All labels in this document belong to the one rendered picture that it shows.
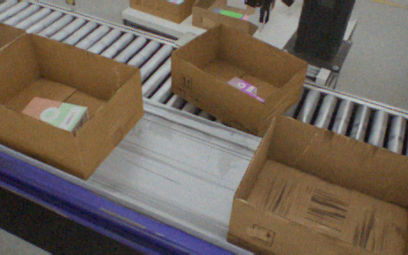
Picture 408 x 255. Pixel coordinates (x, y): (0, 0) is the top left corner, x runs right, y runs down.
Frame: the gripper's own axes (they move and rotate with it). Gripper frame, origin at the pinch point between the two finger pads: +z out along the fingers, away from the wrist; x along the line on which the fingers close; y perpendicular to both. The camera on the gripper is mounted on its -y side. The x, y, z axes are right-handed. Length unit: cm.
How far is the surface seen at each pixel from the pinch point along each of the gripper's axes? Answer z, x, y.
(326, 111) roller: 23.2, 8.1, -29.4
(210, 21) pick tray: 21.3, -21.8, 31.0
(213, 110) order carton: 18.1, 29.5, 6.3
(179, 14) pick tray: 21, -20, 46
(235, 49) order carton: 15.5, -1.8, 10.9
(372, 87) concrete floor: 112, -118, -51
